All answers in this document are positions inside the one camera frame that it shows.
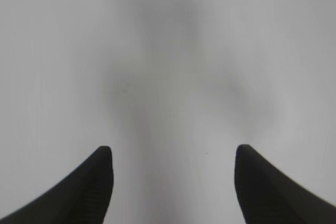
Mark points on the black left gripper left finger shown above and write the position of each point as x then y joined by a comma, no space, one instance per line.
81,197

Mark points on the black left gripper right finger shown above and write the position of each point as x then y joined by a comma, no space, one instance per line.
267,195

